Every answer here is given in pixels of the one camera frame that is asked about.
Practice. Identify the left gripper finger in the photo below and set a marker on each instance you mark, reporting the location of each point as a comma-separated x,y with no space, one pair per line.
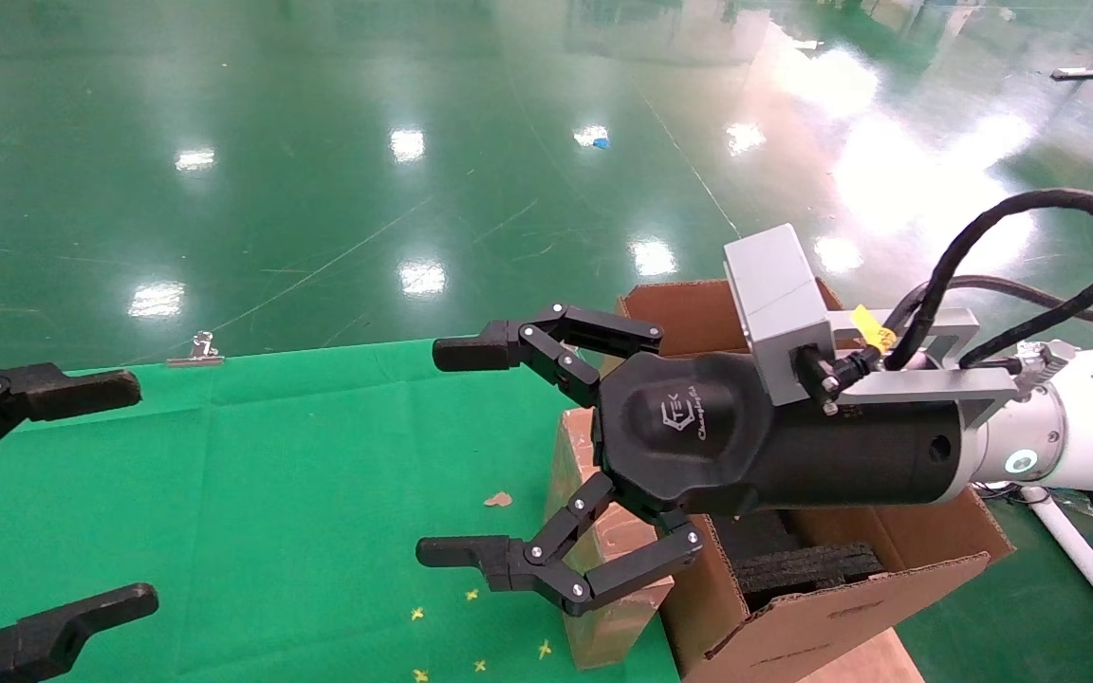
53,394
53,631

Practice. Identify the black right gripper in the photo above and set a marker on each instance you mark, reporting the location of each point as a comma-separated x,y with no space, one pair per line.
698,436

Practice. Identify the small brown wooden block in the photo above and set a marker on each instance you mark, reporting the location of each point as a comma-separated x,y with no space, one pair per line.
622,626

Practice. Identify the small cardboard scrap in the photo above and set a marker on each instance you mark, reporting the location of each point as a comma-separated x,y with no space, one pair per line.
498,499

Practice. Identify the large open cardboard carton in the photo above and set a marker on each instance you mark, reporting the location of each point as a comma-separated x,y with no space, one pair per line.
822,626

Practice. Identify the silver binder clip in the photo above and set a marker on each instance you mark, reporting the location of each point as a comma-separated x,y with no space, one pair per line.
200,356

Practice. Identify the green tablecloth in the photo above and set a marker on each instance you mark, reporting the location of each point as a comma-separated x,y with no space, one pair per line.
271,474

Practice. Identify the black foam strip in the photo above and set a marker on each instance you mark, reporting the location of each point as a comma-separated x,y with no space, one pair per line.
807,569

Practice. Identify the white floor foot bar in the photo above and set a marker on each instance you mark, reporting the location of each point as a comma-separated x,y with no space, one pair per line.
1087,72

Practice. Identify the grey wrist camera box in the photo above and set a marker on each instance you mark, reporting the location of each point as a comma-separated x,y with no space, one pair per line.
774,294

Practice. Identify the grey metal camera bracket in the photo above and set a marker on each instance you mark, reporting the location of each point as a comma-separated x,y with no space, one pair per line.
926,384

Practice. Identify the white table leg frame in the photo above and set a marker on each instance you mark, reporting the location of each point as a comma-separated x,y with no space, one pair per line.
1078,550

